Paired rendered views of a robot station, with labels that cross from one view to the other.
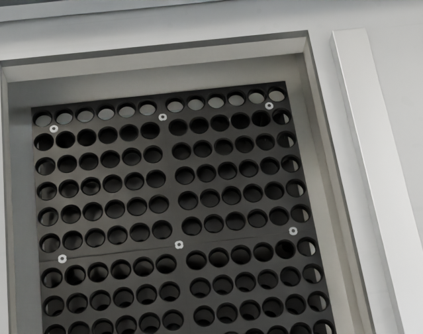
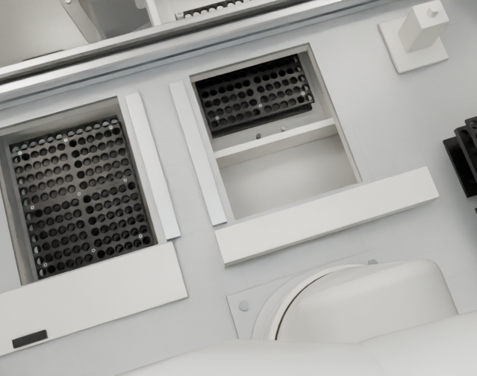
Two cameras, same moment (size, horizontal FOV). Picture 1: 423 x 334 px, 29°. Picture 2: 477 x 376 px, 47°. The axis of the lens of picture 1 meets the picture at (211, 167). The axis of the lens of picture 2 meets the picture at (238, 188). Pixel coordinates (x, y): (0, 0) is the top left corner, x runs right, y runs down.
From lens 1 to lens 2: 39 cm
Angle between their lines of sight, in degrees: 11
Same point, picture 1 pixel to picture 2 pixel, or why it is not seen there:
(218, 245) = (95, 191)
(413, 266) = (162, 190)
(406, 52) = (159, 98)
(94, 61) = (29, 123)
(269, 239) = (116, 185)
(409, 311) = (160, 208)
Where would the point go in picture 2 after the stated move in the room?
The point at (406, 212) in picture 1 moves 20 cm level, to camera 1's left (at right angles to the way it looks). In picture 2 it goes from (158, 169) to (20, 183)
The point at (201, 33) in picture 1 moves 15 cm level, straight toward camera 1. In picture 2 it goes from (72, 104) to (79, 198)
